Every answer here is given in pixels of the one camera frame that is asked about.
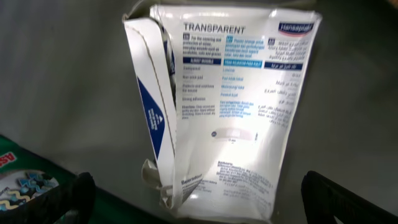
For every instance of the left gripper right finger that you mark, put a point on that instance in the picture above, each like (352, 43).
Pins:
(326, 202)

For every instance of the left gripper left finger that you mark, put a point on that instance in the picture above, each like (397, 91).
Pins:
(76, 196)

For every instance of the green detergent pouch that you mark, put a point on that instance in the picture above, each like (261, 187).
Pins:
(25, 176)

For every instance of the white plaster box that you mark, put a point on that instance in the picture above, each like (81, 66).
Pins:
(219, 84)

